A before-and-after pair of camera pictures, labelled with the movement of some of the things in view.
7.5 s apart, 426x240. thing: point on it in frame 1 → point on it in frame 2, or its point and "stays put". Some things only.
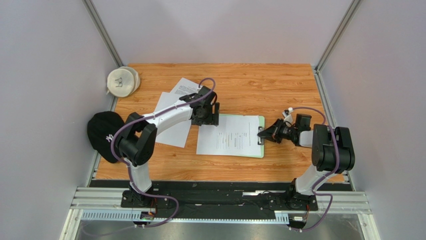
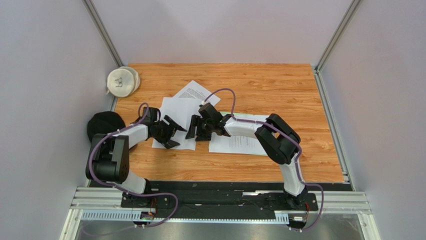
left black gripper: [212, 119] → [168, 143]
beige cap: [123, 82] stays put
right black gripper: [277, 131] → [201, 126]
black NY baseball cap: [102, 127] stays put
